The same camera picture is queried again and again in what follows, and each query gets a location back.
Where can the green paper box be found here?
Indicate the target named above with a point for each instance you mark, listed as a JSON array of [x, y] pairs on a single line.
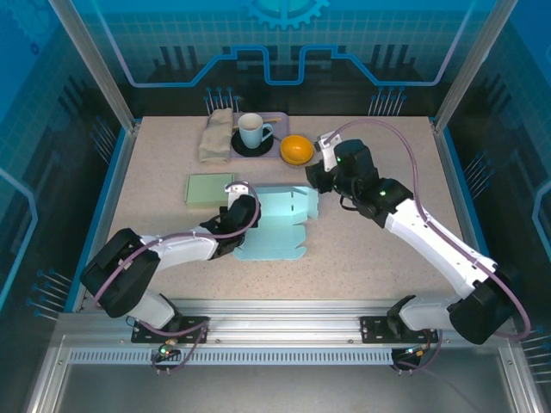
[[206, 189]]

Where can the orange patterned bowl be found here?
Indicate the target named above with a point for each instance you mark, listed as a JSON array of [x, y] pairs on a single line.
[[297, 148]]

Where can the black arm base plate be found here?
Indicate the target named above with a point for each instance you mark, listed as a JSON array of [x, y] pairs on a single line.
[[374, 329], [193, 329]]

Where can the aluminium frame rail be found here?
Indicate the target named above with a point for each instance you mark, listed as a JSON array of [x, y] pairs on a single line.
[[284, 318]]

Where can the black saucer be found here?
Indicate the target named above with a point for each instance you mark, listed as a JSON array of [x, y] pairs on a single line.
[[241, 150]]

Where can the folded beige cloth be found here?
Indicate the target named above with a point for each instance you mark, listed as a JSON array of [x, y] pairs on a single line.
[[214, 137]]

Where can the aluminium frame post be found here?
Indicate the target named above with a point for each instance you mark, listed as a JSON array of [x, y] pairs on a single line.
[[94, 64], [473, 64]]

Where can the light blue paper box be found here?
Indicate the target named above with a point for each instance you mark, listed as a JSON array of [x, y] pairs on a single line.
[[280, 241]]

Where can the lavender tray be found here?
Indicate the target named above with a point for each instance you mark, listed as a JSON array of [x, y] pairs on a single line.
[[282, 122]]

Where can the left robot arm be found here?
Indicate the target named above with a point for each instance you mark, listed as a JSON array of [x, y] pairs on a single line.
[[185, 249]]

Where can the light blue mug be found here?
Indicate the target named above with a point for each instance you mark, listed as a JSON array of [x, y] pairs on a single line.
[[251, 133]]

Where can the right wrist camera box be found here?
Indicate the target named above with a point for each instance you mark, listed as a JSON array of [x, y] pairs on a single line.
[[326, 157]]

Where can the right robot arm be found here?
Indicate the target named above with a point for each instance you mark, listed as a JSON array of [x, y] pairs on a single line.
[[430, 241]]

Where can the blue table edge strip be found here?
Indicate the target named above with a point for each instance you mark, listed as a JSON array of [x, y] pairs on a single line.
[[473, 215], [97, 223]]

